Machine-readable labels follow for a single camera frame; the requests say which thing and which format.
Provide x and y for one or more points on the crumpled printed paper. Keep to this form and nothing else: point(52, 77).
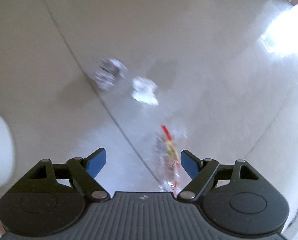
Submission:
point(108, 73)

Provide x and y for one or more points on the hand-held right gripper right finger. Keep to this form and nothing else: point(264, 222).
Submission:
point(189, 165)

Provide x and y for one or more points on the white bin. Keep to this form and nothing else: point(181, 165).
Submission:
point(0, 152)

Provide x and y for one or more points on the clear red-printed plastic wrapper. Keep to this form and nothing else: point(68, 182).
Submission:
point(170, 160)

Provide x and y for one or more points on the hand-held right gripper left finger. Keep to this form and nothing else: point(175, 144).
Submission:
point(96, 162)

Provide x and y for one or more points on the crumpled white tissue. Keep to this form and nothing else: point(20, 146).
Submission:
point(145, 90)

